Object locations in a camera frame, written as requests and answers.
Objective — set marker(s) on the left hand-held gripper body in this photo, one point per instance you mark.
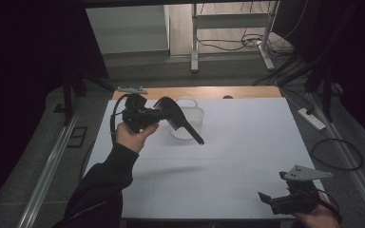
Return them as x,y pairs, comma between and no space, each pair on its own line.
136,114

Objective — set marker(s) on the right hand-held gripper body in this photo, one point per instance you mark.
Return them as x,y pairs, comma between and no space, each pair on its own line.
297,198

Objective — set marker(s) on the black spatula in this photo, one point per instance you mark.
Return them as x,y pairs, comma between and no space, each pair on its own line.
174,115

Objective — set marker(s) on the white mesh basket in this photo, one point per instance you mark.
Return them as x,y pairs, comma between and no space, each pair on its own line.
193,115

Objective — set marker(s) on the person's left hand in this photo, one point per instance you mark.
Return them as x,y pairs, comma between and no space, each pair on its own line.
133,136

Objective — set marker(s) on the person's right hand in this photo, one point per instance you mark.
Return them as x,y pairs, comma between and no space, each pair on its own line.
316,219

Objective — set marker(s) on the white table mat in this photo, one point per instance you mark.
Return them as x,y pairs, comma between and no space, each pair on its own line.
234,164

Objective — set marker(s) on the white power strip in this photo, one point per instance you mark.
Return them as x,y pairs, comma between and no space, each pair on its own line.
312,119

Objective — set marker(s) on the black tripod stand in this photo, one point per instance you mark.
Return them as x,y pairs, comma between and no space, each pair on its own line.
69,95
326,88

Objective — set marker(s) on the white metal stand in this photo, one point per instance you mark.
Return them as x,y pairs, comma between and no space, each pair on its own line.
231,22

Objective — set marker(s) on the dark curtain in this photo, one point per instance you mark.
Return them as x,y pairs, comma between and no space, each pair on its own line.
348,47
28,47

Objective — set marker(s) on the metal floor rail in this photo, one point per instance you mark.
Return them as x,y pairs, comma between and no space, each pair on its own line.
348,158
49,171

